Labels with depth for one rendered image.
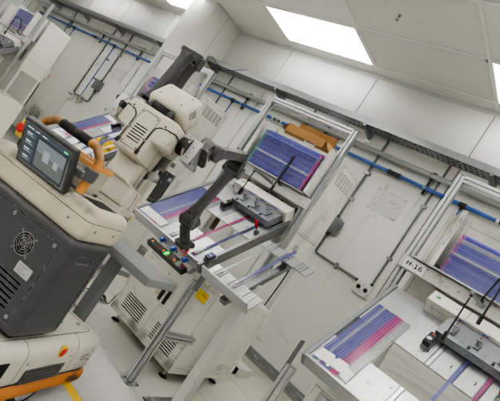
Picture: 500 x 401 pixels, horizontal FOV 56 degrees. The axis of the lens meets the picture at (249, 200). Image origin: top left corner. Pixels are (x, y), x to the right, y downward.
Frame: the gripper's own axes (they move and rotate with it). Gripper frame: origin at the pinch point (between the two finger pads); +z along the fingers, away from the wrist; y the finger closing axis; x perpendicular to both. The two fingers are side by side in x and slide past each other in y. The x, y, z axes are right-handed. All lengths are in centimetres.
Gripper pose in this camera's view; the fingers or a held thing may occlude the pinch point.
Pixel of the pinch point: (184, 255)
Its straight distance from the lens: 259.8
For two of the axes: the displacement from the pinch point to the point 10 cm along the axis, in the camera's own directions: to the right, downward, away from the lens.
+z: -0.7, 8.5, 5.3
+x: -7.5, 3.0, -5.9
